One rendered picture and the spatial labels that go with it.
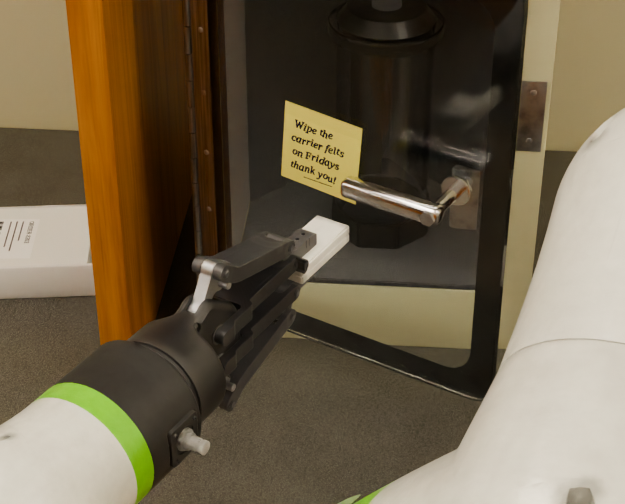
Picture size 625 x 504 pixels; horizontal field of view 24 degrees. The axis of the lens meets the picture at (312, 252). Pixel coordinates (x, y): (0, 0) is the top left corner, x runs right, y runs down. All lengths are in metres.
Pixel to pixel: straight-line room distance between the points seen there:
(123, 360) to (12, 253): 0.61
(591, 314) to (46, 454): 0.42
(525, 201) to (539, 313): 0.80
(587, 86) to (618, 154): 1.20
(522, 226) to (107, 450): 0.59
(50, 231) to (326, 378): 0.35
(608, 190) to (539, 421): 0.11
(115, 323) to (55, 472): 0.50
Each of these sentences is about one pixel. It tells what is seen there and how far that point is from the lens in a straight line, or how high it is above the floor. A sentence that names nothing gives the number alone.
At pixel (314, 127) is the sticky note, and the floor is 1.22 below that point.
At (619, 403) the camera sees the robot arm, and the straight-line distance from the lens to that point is 0.51.
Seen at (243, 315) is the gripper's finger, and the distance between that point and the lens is 1.02.
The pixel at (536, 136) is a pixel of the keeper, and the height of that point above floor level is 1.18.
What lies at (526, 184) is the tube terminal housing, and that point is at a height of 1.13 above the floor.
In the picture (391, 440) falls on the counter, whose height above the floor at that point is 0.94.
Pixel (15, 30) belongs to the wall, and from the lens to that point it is 1.82.
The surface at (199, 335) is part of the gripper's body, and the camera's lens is 0.97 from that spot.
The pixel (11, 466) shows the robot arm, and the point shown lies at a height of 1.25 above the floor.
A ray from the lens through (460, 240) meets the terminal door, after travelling 1.21.
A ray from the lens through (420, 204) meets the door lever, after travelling 1.15.
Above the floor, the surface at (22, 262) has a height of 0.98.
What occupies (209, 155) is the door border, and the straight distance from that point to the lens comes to 1.32.
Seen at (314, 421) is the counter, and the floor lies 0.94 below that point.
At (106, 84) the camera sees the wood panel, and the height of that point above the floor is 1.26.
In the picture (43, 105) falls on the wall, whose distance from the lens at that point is 1.86.
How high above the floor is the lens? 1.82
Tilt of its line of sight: 34 degrees down
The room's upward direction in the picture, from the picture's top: straight up
